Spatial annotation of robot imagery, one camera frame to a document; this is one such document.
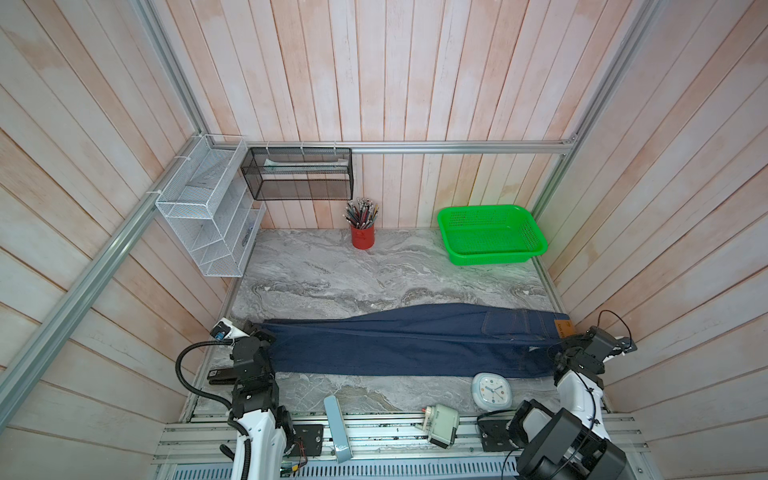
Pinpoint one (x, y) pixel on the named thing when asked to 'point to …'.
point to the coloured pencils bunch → (361, 214)
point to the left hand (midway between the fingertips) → (253, 324)
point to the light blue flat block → (342, 450)
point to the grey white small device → (441, 424)
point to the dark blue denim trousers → (494, 339)
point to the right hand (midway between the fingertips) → (585, 340)
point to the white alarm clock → (491, 391)
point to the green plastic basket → (489, 235)
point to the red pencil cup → (363, 238)
